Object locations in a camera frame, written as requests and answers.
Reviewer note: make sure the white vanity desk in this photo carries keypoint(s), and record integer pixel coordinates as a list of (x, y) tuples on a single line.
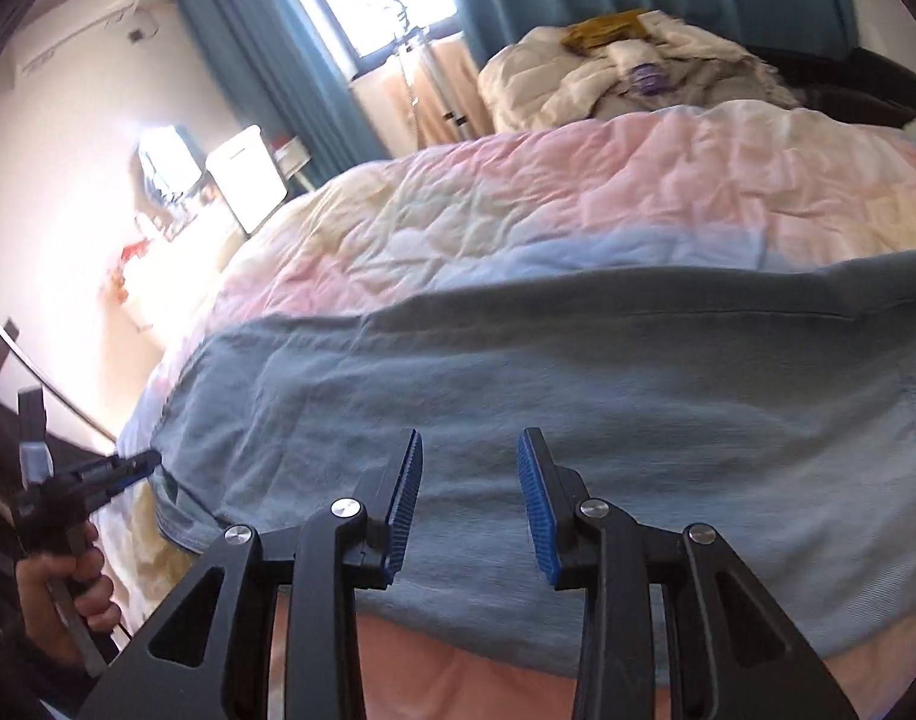
[(165, 277)]

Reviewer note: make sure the pile of beige clothes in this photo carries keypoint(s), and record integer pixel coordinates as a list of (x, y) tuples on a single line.
[(548, 82)]

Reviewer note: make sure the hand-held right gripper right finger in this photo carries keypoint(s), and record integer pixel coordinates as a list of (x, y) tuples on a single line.
[(539, 499)]

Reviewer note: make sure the purple printed cloth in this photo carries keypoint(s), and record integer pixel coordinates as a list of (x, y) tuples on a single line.
[(648, 79)]

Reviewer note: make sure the vanity mirror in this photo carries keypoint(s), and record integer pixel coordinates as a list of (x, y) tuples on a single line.
[(165, 161)]

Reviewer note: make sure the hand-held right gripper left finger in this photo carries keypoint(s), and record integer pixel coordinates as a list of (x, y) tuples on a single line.
[(402, 499)]

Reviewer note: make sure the metal garment steamer stand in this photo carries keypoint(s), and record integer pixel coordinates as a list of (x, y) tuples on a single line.
[(420, 67)]

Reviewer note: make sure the white chair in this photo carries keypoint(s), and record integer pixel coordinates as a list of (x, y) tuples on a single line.
[(244, 176)]

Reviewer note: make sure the mustard yellow cloth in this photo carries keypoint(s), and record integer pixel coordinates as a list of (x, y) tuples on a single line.
[(604, 28)]

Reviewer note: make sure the person's left hand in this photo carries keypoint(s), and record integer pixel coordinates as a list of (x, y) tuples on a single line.
[(41, 607)]

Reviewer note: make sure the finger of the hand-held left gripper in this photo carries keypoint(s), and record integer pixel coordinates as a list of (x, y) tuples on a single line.
[(128, 466)]

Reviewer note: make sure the pastel pink yellow duvet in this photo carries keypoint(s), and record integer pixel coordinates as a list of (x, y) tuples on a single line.
[(578, 187)]

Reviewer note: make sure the grey-blue sweatshirt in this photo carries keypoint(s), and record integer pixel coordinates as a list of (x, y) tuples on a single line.
[(578, 375)]

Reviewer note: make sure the beige hanging sweater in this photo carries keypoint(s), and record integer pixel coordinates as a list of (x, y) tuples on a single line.
[(387, 101)]

